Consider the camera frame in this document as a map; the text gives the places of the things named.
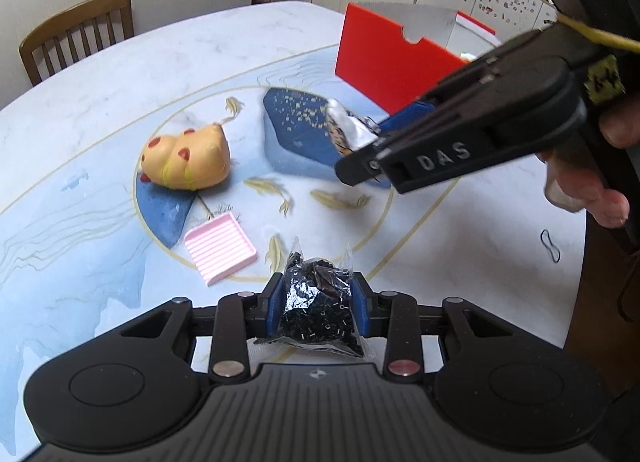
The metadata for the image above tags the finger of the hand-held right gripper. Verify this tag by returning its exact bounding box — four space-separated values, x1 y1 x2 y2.
334 89 528 195
379 26 567 137

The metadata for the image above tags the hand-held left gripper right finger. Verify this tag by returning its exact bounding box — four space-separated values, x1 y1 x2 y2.
351 273 508 384

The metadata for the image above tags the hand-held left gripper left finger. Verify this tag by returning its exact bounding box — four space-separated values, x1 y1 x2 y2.
120 273 285 384

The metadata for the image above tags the bag of black beads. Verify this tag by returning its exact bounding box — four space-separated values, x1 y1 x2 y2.
248 237 376 359

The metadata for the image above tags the cartoon foil snack packet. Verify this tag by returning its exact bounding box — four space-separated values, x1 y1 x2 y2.
325 98 388 155

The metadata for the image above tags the red box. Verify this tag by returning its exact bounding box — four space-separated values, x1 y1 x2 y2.
334 1 501 115

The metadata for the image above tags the marble desktop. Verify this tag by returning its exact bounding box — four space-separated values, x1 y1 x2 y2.
0 0 588 462

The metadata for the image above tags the person's right hand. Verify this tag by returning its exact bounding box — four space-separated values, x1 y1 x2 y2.
537 92 640 229

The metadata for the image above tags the pink ridged tray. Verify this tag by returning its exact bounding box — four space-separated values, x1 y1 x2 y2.
183 212 258 287

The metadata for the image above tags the black rubber band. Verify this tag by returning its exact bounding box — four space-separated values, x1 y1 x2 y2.
540 229 562 263

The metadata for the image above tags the yellow spotted squishy toy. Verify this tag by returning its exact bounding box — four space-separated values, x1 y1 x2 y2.
140 123 232 191

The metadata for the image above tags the wooden chair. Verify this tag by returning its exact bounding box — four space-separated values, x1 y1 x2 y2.
19 0 135 88

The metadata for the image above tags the yellow cord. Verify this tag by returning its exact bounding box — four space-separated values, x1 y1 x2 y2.
557 13 640 52

